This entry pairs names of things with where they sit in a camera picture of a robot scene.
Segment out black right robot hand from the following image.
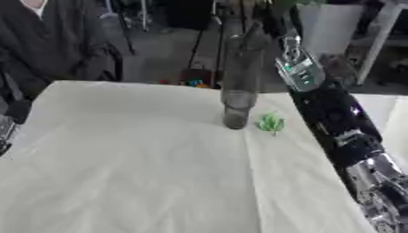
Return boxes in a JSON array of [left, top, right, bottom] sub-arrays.
[[256, 5, 306, 46]]

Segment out white board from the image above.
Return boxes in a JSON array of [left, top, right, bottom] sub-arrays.
[[294, 3, 367, 56]]

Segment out person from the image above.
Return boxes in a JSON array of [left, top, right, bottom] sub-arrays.
[[0, 0, 125, 126]]

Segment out green artificial leaf sprig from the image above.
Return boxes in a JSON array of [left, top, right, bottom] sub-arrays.
[[255, 111, 289, 137]]

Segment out dark bag with colourful items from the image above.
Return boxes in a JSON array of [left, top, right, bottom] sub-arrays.
[[177, 68, 217, 89]]

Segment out black tripod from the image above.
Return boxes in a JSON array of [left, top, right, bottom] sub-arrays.
[[185, 0, 252, 89]]

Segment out white table frame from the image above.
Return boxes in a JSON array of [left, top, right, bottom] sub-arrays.
[[353, 0, 408, 86]]

